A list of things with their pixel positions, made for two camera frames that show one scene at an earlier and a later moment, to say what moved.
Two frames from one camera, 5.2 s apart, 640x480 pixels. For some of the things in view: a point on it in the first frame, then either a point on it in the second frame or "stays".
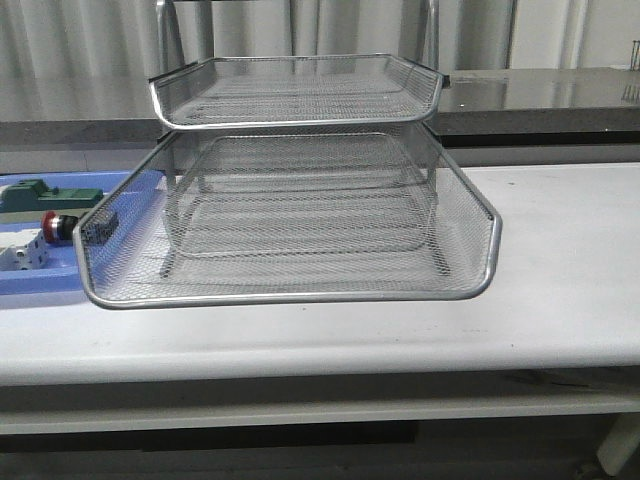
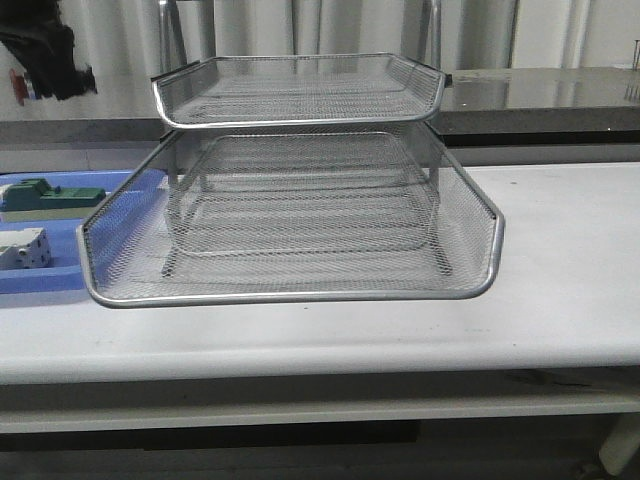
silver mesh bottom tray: [301, 195] stays
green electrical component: [28, 195] stays
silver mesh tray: [283, 215] stays
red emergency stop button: [57, 228] to [20, 86]
